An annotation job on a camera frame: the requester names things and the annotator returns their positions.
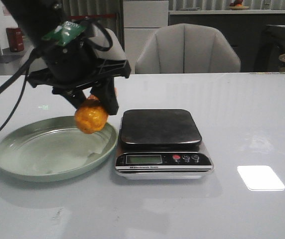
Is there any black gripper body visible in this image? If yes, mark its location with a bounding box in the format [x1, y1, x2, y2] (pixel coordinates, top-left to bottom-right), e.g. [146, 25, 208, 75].
[27, 24, 131, 95]

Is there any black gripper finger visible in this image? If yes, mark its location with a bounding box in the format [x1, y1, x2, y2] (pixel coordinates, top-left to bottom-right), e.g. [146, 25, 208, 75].
[61, 90, 86, 109]
[91, 77, 119, 116]

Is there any yellow corn cob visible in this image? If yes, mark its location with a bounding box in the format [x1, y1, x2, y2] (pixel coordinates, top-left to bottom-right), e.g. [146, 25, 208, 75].
[74, 95, 109, 134]

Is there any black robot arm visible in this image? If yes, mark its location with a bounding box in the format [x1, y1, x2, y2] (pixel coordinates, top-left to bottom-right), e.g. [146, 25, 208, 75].
[3, 0, 131, 115]

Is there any left grey chair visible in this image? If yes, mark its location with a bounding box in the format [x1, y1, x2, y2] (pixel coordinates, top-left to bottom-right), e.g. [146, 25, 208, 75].
[19, 28, 127, 72]

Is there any grey chair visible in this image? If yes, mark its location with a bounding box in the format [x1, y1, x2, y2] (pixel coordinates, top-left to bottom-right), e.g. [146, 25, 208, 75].
[135, 23, 241, 74]
[19, 28, 127, 72]

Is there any green circuit board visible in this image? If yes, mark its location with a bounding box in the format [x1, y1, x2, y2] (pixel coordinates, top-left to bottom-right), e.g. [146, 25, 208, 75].
[41, 21, 86, 46]

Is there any pale green plate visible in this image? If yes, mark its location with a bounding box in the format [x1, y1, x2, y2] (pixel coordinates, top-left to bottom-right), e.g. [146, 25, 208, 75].
[0, 116, 118, 182]

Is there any white drawer cabinet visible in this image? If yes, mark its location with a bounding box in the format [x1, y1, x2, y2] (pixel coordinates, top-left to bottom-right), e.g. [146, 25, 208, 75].
[122, 0, 169, 53]

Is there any digital kitchen scale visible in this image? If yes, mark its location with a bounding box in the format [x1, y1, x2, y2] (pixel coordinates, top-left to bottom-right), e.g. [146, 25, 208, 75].
[115, 109, 214, 180]

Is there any right grey chair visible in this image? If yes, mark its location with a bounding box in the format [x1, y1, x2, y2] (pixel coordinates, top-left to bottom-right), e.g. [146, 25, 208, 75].
[135, 23, 241, 74]

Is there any red box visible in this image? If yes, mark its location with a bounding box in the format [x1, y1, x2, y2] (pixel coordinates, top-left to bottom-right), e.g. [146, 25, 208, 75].
[6, 27, 24, 52]

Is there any fruit bowl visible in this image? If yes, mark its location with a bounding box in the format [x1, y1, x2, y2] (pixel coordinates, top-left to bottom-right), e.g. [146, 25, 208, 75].
[229, 0, 250, 10]

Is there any dark counter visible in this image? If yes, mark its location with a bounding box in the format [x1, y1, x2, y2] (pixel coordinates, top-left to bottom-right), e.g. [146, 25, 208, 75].
[168, 10, 285, 72]

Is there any coloured sticker strip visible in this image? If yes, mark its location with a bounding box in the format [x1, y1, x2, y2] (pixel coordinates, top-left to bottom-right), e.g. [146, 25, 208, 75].
[249, 72, 285, 75]

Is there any dark side table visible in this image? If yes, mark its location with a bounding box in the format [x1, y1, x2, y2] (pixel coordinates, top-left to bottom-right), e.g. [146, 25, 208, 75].
[254, 25, 285, 72]

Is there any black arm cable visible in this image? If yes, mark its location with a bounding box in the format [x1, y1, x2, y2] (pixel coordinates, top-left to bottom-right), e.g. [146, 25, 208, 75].
[0, 47, 42, 147]

